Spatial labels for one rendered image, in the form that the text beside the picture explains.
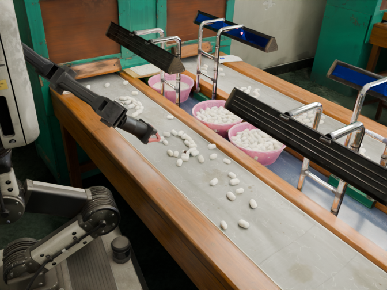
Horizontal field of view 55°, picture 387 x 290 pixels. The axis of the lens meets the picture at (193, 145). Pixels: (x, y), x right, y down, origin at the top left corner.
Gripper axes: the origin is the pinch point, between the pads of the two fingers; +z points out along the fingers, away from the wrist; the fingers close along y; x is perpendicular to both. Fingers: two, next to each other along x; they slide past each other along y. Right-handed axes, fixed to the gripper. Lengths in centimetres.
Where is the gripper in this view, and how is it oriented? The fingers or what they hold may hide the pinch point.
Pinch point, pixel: (158, 138)
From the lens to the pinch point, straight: 145.8
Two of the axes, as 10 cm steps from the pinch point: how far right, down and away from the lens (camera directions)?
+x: -5.5, 8.3, 0.9
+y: -5.7, -4.6, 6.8
